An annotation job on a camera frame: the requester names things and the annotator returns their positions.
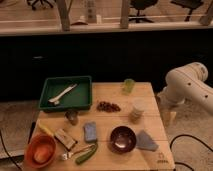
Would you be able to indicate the dark red grape bunch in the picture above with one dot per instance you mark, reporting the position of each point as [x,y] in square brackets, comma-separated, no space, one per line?
[108,107]

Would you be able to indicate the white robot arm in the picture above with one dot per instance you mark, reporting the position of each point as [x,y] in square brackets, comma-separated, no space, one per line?
[187,82]

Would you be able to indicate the green translucent cup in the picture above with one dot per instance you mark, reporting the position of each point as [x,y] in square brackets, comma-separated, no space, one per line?
[128,85]

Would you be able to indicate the small metal cup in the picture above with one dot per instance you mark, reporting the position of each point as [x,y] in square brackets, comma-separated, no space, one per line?
[72,116]

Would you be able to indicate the green plastic tray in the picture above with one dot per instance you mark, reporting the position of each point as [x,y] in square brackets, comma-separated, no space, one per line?
[79,98]

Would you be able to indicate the blue sponge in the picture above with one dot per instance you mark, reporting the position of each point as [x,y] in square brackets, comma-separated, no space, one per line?
[90,134]

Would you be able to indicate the white plastic spoon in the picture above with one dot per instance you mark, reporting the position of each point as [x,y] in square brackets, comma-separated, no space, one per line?
[56,100]

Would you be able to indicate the dark purple bowl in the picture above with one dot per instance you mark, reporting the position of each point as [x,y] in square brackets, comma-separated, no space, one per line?
[122,139]

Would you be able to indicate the grey folded cloth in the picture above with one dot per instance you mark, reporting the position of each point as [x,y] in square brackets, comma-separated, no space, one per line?
[145,142]

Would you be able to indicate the brown cardboard box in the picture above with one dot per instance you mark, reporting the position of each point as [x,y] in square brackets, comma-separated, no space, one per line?
[68,141]

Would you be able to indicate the yellow banana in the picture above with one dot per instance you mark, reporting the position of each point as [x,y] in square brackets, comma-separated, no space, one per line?
[45,129]

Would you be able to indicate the green cucumber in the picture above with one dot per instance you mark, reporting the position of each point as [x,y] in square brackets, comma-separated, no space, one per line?
[86,156]

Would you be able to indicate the metal fork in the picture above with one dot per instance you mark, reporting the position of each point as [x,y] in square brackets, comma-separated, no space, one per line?
[68,155]

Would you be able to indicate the black office chair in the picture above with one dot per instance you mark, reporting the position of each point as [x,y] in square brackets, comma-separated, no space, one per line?
[141,5]

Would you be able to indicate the orange plastic bowl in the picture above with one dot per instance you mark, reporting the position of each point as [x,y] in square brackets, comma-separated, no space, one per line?
[38,141]

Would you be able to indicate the orange fruit in bowl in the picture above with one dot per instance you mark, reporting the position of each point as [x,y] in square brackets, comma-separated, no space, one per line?
[42,155]

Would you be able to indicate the black office chair base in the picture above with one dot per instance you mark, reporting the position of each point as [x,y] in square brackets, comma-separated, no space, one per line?
[43,3]

